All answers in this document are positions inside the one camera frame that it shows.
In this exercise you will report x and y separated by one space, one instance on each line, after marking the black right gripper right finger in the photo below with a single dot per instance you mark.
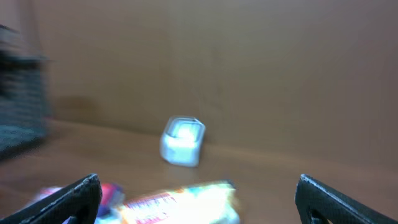
317 202

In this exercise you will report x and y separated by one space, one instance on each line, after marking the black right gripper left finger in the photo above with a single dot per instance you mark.
76 203

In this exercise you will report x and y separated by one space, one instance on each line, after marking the red purple snack packet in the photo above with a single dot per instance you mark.
112 197

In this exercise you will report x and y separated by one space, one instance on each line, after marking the white orange snack bag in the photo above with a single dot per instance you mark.
205 203

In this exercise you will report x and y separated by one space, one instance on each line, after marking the white barcode scanner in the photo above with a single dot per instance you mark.
181 140

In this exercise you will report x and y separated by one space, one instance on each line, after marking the grey plastic mesh basket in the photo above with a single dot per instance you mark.
24 105

